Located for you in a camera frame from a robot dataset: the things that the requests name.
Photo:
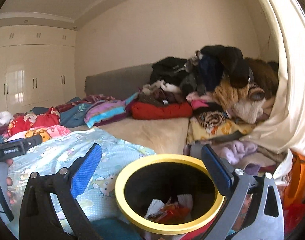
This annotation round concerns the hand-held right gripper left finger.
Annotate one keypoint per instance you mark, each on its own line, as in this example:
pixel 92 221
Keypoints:
pixel 85 172

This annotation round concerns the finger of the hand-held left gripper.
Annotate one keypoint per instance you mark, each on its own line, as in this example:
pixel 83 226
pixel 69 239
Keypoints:
pixel 33 140

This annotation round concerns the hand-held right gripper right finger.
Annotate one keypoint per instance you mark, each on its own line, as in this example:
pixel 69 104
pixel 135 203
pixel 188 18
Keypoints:
pixel 217 172

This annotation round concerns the yellow-rimmed black trash bin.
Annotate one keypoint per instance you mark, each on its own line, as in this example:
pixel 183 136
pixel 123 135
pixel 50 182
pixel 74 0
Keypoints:
pixel 122 205

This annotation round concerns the red foil wrapper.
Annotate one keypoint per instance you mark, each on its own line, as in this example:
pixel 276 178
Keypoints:
pixel 172 213

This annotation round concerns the white plastic packet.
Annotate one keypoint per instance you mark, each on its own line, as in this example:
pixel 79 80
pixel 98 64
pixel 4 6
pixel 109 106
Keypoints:
pixel 154 208

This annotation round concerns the person's left hand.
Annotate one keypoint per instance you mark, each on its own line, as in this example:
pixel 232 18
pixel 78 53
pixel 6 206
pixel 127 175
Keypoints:
pixel 10 187

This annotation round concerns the pink cartoon blanket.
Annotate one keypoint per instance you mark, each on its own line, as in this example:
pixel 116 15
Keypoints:
pixel 50 131

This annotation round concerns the red floral cloth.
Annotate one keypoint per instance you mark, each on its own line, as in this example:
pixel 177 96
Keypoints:
pixel 35 121

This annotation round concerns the light blue cartoon blanket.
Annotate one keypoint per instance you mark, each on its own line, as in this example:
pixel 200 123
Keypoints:
pixel 55 155

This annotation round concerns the purple fleece cloth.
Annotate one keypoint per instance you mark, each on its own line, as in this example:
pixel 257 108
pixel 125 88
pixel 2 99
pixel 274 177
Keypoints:
pixel 237 152

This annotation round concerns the grey cloth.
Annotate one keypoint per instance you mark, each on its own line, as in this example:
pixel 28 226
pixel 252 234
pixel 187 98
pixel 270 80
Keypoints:
pixel 196 150

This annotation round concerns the yellow cartoon blanket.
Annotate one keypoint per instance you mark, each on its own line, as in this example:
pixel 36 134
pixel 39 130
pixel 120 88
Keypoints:
pixel 225 131

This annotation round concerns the teal floral quilt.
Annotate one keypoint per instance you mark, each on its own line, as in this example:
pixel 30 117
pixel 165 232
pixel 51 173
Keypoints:
pixel 75 113

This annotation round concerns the tiger-striped cloth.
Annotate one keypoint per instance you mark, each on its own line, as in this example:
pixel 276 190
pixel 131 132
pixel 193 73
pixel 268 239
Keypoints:
pixel 212 119

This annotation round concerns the person's teal trouser leg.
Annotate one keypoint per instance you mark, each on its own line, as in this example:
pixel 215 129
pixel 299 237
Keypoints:
pixel 112 230

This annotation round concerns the striped purple pillow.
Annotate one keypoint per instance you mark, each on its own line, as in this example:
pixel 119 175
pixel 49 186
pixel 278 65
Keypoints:
pixel 107 111

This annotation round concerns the white fleece garment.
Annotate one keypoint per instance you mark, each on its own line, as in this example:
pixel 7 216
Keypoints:
pixel 250 111

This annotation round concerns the pink cloth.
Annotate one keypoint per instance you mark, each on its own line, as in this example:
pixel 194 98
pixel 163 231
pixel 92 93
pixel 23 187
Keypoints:
pixel 200 103

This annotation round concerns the beige pillow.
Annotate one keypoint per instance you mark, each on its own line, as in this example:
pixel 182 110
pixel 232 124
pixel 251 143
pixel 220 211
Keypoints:
pixel 147 135

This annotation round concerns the cream glossy wardrobe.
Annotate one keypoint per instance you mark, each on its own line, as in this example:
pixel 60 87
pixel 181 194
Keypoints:
pixel 37 67

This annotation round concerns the maroon cloth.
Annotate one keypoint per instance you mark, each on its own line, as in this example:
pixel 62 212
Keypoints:
pixel 97 98

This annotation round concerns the yellow-brown knit garment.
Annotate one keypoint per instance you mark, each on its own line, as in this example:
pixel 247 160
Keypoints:
pixel 227 95

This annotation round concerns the orange bag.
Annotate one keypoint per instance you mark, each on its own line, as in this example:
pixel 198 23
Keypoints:
pixel 297 180

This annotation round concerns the red cushion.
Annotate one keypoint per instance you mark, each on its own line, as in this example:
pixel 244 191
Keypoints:
pixel 162 111

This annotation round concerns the striped plush slipper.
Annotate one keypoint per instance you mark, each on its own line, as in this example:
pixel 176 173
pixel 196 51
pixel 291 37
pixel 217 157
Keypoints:
pixel 257 93

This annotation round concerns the grey furry garment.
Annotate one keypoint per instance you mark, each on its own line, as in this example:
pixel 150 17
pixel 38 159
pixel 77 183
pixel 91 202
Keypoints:
pixel 190 82

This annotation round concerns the brown cloth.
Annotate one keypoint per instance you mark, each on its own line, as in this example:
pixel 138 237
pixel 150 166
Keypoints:
pixel 160 97

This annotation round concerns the grey bed headboard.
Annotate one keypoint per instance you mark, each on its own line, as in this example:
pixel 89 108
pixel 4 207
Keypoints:
pixel 117 80

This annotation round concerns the dark blue garment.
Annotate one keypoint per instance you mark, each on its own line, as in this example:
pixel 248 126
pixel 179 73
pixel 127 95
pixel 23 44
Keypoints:
pixel 211 72

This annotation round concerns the white furry cloth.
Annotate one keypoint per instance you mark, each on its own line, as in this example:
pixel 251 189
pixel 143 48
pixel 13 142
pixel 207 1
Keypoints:
pixel 165 86

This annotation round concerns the brown plush garment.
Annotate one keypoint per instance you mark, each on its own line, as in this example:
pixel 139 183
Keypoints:
pixel 265 77

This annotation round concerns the black plush garment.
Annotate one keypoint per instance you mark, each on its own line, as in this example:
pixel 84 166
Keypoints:
pixel 230 62

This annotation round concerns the black jacket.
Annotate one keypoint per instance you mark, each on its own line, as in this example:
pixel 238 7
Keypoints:
pixel 167 68

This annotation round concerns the cream curtain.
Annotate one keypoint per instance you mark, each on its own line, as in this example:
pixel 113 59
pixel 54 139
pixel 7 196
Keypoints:
pixel 292 80

